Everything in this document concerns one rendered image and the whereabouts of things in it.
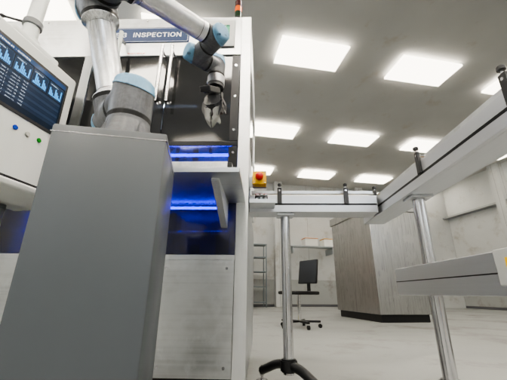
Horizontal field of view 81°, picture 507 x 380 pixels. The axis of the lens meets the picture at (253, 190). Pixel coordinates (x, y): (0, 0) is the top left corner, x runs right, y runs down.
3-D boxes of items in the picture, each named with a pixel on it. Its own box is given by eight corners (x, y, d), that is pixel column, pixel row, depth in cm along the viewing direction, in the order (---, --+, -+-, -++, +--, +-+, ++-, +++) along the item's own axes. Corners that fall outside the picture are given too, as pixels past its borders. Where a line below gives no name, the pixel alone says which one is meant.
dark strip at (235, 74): (227, 177, 155) (232, 56, 181) (236, 177, 154) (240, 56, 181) (227, 176, 153) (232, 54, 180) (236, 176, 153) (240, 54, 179)
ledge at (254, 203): (250, 209, 162) (250, 206, 163) (274, 209, 162) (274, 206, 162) (249, 202, 149) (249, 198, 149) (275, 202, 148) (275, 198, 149)
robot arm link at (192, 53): (196, 31, 119) (218, 46, 126) (182, 47, 126) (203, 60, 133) (195, 47, 116) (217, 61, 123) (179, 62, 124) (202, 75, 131)
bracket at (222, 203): (221, 228, 145) (222, 202, 149) (227, 228, 145) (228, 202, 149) (209, 209, 113) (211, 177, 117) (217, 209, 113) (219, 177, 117)
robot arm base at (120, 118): (149, 141, 74) (153, 107, 78) (84, 135, 72) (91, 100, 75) (156, 165, 89) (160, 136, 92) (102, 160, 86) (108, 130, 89)
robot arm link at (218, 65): (204, 57, 134) (219, 66, 139) (202, 77, 130) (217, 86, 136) (213, 47, 128) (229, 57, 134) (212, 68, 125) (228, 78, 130)
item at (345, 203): (248, 210, 157) (249, 182, 162) (250, 218, 171) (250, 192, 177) (379, 211, 155) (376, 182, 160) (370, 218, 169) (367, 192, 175)
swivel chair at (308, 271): (316, 325, 426) (312, 261, 456) (328, 330, 372) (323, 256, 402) (276, 325, 423) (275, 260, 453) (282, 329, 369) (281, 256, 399)
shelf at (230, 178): (115, 206, 158) (115, 203, 159) (246, 206, 156) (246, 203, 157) (56, 172, 113) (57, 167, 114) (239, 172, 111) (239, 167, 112)
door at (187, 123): (160, 142, 163) (170, 56, 183) (238, 142, 162) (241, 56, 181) (159, 142, 163) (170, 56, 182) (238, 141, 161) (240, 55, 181)
